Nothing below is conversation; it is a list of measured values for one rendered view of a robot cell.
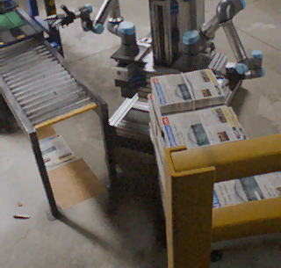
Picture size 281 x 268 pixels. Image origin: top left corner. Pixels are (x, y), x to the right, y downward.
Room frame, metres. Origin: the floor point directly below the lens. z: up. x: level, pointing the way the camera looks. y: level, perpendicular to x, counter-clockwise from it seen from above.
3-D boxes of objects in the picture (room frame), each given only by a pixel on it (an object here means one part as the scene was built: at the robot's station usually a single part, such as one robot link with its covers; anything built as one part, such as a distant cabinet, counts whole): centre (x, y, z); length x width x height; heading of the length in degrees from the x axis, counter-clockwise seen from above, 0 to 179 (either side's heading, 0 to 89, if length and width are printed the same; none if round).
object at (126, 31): (3.00, -0.13, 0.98); 0.13 x 0.12 x 0.14; 33
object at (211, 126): (1.69, -0.39, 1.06); 0.37 x 0.29 x 0.01; 93
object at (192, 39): (2.74, -0.56, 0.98); 0.13 x 0.12 x 0.14; 124
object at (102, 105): (2.99, 0.37, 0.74); 1.34 x 0.05 x 0.12; 24
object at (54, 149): (2.92, 0.61, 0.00); 0.37 x 0.28 x 0.01; 24
